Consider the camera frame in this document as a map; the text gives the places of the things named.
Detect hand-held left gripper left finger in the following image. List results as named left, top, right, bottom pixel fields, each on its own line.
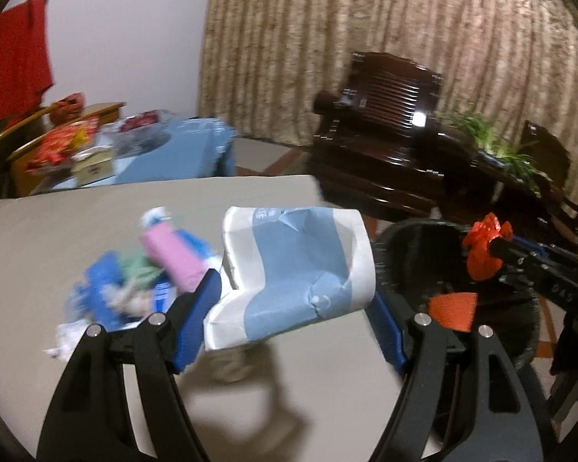
left=36, top=267, right=222, bottom=462

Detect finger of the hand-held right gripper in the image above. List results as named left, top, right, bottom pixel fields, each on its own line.
left=491, top=237, right=578, bottom=290

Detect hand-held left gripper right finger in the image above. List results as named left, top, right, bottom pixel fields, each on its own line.
left=366, top=293, right=545, bottom=462

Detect red plastic bag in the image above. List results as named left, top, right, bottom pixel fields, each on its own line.
left=464, top=213, right=514, bottom=281

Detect white box with blue stripes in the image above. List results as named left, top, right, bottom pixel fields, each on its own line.
left=153, top=279, right=180, bottom=315

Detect black trash bin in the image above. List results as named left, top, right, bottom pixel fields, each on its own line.
left=373, top=219, right=560, bottom=381

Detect blue white paper package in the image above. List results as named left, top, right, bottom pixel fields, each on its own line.
left=203, top=206, right=377, bottom=352

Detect white tissue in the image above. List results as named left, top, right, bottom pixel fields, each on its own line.
left=45, top=321, right=86, bottom=361

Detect dark wooden side table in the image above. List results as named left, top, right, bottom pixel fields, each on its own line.
left=433, top=120, right=578, bottom=253

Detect pink packet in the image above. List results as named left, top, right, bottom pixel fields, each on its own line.
left=141, top=224, right=209, bottom=295

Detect orange wrapper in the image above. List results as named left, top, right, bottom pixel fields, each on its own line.
left=426, top=292, right=480, bottom=333

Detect green packet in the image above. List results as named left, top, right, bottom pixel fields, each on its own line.
left=119, top=250, right=161, bottom=286

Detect blue plastic packet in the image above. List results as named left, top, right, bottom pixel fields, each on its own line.
left=73, top=250, right=128, bottom=330

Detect green potted plant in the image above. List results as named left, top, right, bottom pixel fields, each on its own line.
left=438, top=110, right=543, bottom=189

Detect beige table cover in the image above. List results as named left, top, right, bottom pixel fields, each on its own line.
left=0, top=173, right=405, bottom=462

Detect blue tablecloth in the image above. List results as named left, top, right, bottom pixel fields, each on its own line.
left=29, top=118, right=238, bottom=198

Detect wooden tissue box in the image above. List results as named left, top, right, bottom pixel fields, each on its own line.
left=71, top=149, right=115, bottom=187

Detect dark wooden armchair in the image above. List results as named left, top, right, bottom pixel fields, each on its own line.
left=312, top=50, right=445, bottom=218

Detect clear plastic bag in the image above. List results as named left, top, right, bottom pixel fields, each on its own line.
left=101, top=110, right=175, bottom=156

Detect red snack packets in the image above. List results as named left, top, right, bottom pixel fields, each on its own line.
left=25, top=94, right=100, bottom=175

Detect light wooden round table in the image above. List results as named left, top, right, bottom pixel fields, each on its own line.
left=0, top=101, right=127, bottom=199

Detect beige patterned curtain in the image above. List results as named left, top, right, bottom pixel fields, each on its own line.
left=197, top=0, right=578, bottom=203

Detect red cloth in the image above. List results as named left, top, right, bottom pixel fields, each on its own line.
left=0, top=0, right=55, bottom=127

